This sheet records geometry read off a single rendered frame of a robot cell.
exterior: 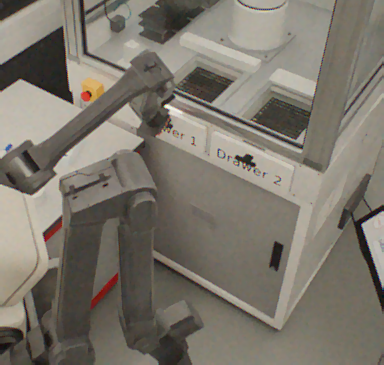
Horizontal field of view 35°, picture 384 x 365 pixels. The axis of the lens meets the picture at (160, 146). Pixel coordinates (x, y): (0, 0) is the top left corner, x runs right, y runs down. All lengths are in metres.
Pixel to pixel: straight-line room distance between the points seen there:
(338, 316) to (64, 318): 1.84
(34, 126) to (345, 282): 1.49
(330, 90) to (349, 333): 1.28
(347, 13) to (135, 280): 0.88
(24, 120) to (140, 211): 1.52
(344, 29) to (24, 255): 0.95
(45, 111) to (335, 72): 1.15
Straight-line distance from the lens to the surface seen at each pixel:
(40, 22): 2.66
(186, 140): 2.09
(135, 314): 1.11
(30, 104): 2.41
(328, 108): 1.75
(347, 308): 2.79
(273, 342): 2.63
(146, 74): 1.35
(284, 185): 1.97
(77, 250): 0.93
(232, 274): 2.50
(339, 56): 1.66
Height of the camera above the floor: 2.24
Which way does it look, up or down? 42 degrees down
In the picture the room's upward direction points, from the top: 1 degrees clockwise
